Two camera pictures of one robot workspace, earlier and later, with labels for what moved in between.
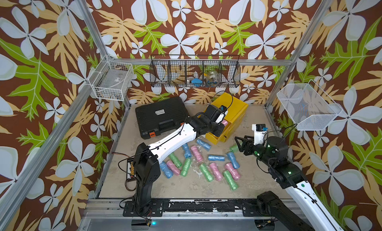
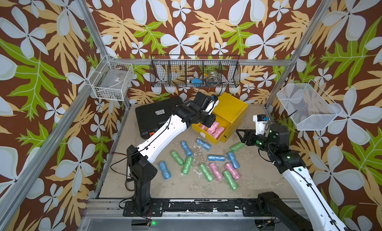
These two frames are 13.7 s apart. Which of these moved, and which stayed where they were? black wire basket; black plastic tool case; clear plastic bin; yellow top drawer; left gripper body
Moved: left gripper body
Stayed: black plastic tool case; yellow top drawer; black wire basket; clear plastic bin
